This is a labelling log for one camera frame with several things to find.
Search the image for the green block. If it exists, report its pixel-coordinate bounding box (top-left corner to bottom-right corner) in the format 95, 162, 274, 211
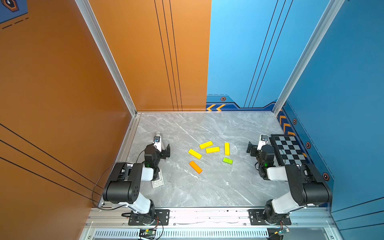
223, 158, 233, 165

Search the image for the black white chessboard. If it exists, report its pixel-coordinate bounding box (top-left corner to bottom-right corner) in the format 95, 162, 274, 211
269, 135, 308, 166

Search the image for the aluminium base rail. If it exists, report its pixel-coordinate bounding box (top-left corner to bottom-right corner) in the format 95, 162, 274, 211
80, 207, 343, 240

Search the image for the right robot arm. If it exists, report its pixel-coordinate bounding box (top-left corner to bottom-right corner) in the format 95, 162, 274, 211
247, 143, 332, 225

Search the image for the orange block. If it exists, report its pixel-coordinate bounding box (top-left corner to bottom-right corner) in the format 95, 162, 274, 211
189, 161, 203, 174

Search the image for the right circuit board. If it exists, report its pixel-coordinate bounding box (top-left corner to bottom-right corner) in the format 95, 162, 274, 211
267, 228, 291, 240

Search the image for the yellow block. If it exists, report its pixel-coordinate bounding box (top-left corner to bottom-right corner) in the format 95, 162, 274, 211
188, 149, 202, 160
225, 143, 230, 156
206, 147, 220, 154
199, 141, 214, 149

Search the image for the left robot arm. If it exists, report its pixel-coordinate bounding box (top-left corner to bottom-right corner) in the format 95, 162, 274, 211
103, 144, 171, 225

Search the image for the left circuit board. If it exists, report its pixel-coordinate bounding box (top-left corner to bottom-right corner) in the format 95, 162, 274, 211
138, 229, 157, 240

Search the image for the small printed card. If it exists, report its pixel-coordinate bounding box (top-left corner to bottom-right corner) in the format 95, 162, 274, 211
152, 170, 165, 189

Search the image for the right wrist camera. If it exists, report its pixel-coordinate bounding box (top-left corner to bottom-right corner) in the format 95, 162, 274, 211
257, 135, 269, 151

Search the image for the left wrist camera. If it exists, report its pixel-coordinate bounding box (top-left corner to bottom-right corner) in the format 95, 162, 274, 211
153, 133, 166, 152

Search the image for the circuit board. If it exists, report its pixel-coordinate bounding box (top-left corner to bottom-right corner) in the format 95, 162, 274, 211
138, 229, 157, 240
267, 228, 291, 240

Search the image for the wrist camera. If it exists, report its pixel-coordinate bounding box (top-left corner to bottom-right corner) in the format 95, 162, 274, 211
257, 135, 269, 151
153, 133, 166, 152

